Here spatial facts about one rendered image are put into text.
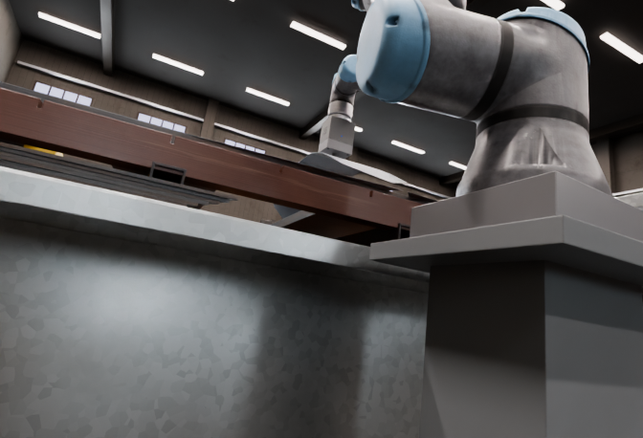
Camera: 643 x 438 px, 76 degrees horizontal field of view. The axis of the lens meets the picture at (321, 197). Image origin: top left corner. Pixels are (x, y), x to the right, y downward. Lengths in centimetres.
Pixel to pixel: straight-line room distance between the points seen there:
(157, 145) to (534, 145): 52
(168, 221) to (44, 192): 11
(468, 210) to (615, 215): 12
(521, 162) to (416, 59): 15
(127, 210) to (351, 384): 43
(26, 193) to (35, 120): 25
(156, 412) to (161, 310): 13
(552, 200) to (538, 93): 15
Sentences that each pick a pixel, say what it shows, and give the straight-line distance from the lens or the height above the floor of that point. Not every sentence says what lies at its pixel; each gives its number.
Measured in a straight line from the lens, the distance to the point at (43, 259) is 62.
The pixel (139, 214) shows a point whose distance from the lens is 45.
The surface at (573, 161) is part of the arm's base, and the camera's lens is 46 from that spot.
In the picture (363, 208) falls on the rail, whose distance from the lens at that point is 76.
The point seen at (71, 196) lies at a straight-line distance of 46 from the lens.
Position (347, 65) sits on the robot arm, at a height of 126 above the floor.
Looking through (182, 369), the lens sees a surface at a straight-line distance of 62.
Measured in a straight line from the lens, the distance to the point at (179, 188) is 53.
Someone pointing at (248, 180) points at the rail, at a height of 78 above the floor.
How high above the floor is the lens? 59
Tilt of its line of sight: 16 degrees up
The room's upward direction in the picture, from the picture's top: 8 degrees clockwise
